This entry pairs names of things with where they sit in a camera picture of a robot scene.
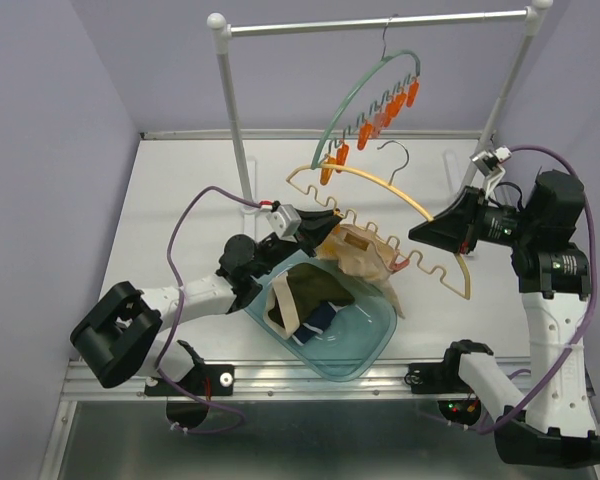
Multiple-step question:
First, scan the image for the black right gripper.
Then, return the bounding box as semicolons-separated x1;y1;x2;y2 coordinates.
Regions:
409;185;540;255

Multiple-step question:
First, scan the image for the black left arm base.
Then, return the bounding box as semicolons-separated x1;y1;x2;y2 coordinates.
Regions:
143;363;238;433

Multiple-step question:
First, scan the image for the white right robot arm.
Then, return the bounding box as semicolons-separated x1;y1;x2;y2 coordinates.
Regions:
404;170;600;469

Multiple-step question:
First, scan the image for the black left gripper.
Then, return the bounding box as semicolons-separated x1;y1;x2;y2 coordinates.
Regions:
250;207;341;280

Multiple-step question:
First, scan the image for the green clip hanger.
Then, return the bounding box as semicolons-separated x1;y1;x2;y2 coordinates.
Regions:
310;15;422;170

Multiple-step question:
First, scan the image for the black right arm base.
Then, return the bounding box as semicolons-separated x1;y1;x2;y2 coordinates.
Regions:
404;362;482;427

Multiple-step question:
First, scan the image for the olive green underwear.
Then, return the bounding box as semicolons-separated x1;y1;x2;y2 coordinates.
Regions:
263;263;355;340

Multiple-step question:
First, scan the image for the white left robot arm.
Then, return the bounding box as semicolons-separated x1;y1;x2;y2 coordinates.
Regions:
70;204;341;394

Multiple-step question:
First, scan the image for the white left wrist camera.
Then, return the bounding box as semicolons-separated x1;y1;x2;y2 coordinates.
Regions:
260;202;301;239

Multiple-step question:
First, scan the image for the beige underwear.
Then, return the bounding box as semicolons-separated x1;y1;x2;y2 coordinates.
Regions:
316;224;410;318

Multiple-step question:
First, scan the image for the yellow clip hanger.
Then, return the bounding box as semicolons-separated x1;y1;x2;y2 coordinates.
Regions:
284;139;474;302

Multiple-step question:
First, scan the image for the white metal clothes rack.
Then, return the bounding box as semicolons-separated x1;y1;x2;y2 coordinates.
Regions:
202;1;550;193

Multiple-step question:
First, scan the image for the translucent blue plastic basin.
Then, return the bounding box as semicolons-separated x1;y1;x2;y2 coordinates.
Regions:
245;254;397;382

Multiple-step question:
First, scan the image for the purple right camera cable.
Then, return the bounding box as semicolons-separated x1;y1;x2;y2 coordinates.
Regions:
479;144;599;435

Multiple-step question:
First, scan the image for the navy blue underwear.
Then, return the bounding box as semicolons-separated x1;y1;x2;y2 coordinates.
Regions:
291;302;342;346

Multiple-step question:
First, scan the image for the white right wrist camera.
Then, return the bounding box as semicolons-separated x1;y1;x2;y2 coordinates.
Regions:
471;146;512;197

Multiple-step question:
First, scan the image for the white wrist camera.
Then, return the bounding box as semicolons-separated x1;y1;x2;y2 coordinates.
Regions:
260;202;301;239
471;146;512;197

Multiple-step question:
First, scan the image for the aluminium mounting rail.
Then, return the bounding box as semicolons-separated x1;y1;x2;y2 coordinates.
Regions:
59;355;595;401

